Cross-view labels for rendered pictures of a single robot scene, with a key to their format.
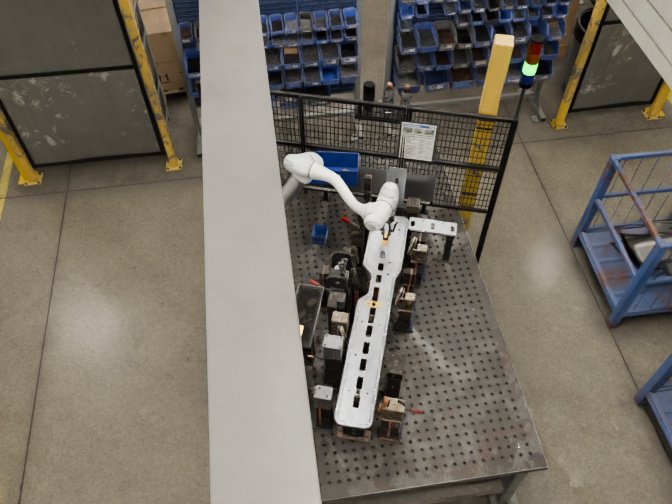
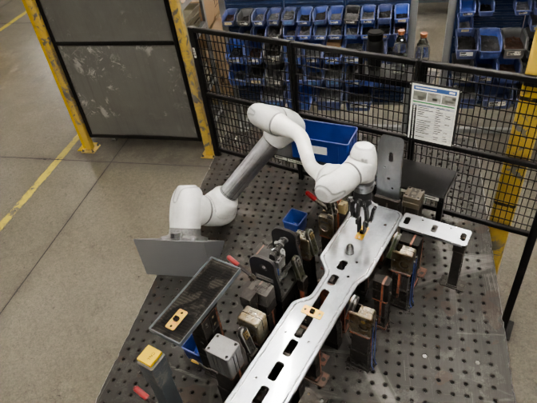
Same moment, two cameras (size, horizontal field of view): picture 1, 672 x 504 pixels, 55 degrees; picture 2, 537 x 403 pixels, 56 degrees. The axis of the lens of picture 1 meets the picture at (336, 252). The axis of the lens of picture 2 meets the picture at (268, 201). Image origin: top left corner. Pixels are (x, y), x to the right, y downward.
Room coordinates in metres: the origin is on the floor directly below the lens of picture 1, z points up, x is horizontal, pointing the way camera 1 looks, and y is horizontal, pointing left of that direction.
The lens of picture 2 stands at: (0.82, -0.60, 2.56)
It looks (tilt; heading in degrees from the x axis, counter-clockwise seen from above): 40 degrees down; 25
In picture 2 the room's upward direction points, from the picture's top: 8 degrees counter-clockwise
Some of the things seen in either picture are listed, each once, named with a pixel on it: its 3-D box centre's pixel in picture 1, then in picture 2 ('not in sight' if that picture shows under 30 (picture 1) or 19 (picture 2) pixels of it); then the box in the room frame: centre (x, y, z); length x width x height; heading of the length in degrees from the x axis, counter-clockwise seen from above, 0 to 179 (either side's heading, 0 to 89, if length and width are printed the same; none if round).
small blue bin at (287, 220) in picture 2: (319, 235); (295, 222); (2.62, 0.10, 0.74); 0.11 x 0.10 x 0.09; 169
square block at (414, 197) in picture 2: (411, 221); (411, 222); (2.62, -0.48, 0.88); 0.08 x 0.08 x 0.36; 79
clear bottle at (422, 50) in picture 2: (405, 99); (422, 54); (3.01, -0.42, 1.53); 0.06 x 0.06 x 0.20
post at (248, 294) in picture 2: (332, 322); (254, 325); (1.87, 0.02, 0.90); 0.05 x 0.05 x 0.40; 79
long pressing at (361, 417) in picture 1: (374, 308); (312, 317); (1.90, -0.21, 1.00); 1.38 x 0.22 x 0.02; 169
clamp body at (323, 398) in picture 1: (323, 407); not in sight; (1.37, 0.07, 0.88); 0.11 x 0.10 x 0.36; 79
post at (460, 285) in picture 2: (448, 244); (456, 261); (2.45, -0.70, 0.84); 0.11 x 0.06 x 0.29; 79
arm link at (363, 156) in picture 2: (388, 196); (361, 162); (2.36, -0.29, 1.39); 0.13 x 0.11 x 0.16; 153
